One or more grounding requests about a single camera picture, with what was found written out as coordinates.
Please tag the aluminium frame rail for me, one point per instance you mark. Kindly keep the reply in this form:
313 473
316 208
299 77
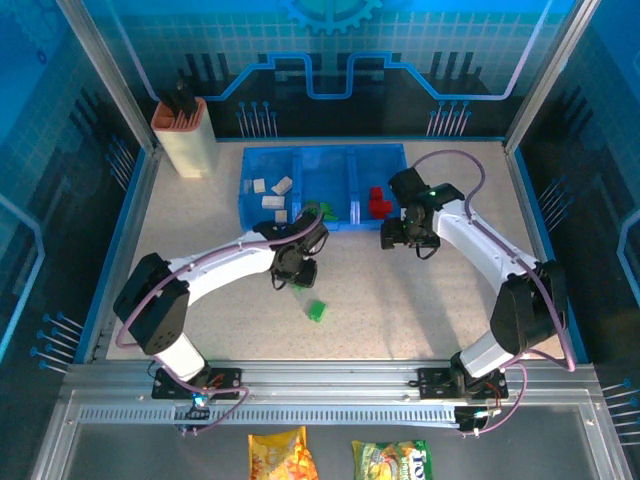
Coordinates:
330 380

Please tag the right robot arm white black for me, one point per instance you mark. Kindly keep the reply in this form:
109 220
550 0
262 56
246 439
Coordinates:
480 245

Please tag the wide white lego brick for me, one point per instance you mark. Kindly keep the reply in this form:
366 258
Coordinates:
273 202

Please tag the small red lego brick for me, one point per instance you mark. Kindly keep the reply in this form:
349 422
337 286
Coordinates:
375 193

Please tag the blue three-compartment bin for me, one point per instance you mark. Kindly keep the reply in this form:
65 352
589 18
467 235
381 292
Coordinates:
320 170

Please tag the long red lego brick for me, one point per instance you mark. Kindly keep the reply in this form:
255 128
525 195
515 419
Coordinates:
379 211

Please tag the yellow snack bag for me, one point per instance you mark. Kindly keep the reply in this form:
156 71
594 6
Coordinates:
280 455

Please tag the long green lego brick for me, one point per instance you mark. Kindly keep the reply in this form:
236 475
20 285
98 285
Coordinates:
334 215

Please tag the aluminium frame post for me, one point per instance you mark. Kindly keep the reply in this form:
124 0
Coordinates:
550 75
111 75

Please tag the long white lego brick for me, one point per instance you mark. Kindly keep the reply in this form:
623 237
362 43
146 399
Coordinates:
282 185

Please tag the green snack bag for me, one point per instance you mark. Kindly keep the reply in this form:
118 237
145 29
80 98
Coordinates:
390 462

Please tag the clear transparent lego brick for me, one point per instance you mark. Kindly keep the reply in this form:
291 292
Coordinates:
302 302

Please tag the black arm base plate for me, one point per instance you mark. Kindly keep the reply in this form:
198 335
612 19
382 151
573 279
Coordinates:
227 382
432 382

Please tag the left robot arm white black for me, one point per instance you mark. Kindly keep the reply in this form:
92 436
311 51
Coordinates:
225 267

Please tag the beige utensil holder terracotta rim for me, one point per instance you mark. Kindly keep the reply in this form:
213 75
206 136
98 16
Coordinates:
185 140

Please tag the small green lego brick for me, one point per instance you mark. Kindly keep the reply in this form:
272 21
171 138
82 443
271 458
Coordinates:
325 207
301 287

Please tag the small peach white lego brick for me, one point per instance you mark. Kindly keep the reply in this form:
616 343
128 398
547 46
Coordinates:
281 216

